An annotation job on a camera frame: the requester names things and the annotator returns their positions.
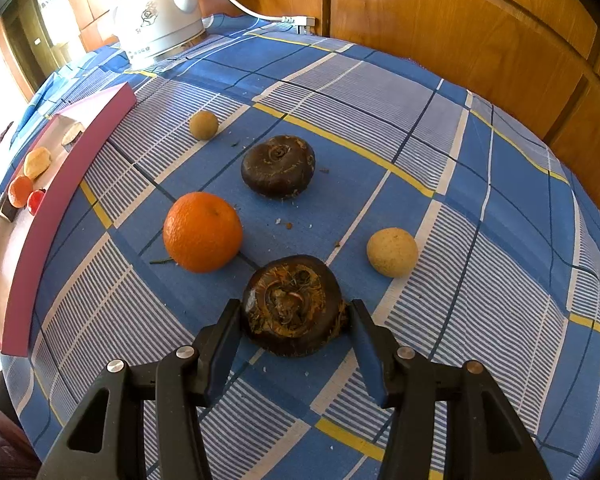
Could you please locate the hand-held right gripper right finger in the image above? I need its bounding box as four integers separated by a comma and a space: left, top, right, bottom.
347, 299, 553, 480

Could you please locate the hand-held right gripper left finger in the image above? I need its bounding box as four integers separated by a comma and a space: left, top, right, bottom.
37, 299, 243, 480

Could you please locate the dark brown water chestnut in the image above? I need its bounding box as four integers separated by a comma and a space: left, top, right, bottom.
241, 255, 351, 358
241, 135, 317, 200

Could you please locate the tan longan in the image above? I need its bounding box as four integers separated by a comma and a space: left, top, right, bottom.
366, 227, 419, 278
188, 111, 219, 141

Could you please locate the orange tangerine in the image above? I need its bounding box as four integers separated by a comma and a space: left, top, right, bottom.
7, 176, 34, 208
163, 191, 244, 274

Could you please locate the pink-rimmed cardboard box tray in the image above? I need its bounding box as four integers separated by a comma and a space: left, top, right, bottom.
0, 82, 137, 356

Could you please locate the red cherry tomato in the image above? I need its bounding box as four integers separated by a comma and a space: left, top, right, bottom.
26, 188, 47, 217

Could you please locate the small sugarcane piece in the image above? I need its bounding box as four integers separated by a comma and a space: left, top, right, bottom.
61, 122, 87, 153

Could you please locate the yellow peeled fruit piece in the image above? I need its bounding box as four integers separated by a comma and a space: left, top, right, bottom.
24, 147, 52, 181

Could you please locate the blue plaid tablecloth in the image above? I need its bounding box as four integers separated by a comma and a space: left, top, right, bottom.
0, 12, 600, 480

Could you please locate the white floral ceramic kettle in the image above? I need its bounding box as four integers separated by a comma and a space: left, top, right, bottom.
111, 0, 206, 68

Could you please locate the white power plug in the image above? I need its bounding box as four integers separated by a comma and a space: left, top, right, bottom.
280, 15, 315, 36

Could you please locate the wooden door with glass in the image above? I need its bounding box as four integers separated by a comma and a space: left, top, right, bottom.
2, 0, 88, 96

